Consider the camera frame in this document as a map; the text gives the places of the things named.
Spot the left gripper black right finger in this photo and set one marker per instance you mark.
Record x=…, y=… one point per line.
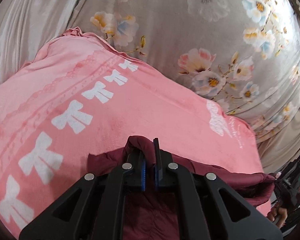
x=207, y=207

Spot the pink towel with white bows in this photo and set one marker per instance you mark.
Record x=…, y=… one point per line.
x=80, y=96

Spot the person's right hand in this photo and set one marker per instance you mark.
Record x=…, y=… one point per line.
x=278, y=215

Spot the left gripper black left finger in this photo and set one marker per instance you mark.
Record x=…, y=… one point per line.
x=93, y=207

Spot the grey floral bed sheet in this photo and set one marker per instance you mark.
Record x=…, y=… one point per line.
x=242, y=54

